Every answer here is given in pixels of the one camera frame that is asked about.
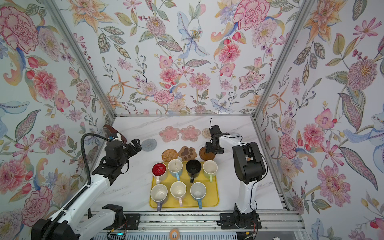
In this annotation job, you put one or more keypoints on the dark brown round coaster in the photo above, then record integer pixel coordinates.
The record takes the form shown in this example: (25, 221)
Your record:
(206, 156)

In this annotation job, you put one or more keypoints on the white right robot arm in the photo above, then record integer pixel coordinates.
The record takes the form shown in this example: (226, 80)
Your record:
(249, 165)

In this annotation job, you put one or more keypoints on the red inside white mug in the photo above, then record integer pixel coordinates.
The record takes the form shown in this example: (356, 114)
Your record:
(159, 172)

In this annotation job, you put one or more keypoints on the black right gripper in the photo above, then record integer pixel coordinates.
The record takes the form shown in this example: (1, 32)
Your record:
(209, 148)

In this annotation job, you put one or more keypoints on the light green mug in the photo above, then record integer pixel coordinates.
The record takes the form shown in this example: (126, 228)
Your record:
(210, 169)

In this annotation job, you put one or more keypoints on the brown paw print coaster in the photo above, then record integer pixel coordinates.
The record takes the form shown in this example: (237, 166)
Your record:
(186, 154)

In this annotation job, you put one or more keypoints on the orange tape roll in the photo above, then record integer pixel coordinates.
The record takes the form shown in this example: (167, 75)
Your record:
(174, 234)

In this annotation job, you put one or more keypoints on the white mug purple handle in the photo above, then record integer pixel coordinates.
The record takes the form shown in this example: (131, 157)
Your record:
(159, 194)

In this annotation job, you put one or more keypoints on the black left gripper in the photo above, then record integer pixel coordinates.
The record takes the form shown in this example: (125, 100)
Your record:
(137, 147)

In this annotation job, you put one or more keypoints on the pink flower coaster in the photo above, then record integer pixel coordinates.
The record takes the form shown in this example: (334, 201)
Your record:
(190, 133)
(169, 134)

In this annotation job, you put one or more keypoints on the black mug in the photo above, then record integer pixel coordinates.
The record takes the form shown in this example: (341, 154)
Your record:
(193, 168)

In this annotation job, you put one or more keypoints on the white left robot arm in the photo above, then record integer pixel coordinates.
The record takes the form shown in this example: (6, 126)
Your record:
(67, 223)

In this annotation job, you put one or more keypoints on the grey-blue woven round coaster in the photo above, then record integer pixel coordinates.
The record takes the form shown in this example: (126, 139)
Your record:
(149, 145)

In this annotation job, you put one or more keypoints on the light blue mug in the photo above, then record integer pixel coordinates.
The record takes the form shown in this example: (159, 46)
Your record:
(175, 168)

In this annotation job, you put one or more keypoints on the white mug pink handle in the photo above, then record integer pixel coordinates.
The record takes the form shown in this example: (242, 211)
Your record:
(178, 191)

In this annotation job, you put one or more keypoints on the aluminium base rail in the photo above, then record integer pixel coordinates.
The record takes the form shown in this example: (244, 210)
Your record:
(199, 221)

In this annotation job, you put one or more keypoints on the tan rattan round coaster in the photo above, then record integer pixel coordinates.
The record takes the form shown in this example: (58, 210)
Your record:
(169, 155)

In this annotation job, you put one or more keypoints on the white mug blue handle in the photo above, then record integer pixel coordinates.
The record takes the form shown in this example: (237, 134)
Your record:
(198, 192)

